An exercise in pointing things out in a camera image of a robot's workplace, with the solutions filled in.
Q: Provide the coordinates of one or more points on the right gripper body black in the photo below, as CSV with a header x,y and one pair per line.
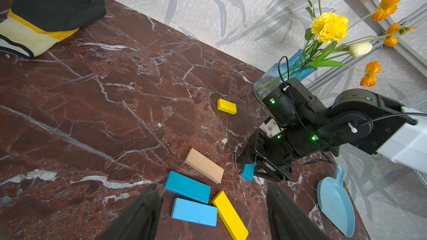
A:
x,y
278,151

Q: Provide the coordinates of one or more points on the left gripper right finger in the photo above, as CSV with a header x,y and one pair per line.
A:
x,y
286,219

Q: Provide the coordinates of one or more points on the long yellow block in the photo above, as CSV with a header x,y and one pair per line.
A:
x,y
230,217

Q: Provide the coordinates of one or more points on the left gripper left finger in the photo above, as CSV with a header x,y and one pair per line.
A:
x,y
139,221

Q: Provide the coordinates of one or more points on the artificial flower bouquet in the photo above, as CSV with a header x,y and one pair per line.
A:
x,y
326,35

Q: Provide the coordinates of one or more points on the teal plastic scoop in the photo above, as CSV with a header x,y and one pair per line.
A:
x,y
335,202

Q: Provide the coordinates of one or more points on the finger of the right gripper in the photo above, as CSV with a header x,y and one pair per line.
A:
x,y
248,156
278,174

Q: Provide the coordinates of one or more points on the blue glass vase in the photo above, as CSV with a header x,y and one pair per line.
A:
x,y
295,67

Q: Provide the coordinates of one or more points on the teal long block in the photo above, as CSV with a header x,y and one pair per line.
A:
x,y
187,187

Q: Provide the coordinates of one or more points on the natural wood block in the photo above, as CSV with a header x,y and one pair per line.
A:
x,y
204,166

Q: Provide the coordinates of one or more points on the black yellow work glove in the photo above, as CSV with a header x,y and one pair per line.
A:
x,y
32,27

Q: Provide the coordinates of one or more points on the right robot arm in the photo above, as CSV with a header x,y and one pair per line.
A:
x,y
300,125

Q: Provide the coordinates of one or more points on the light blue long block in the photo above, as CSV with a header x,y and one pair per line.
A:
x,y
194,212

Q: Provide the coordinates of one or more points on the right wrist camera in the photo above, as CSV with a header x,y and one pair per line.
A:
x,y
270,127

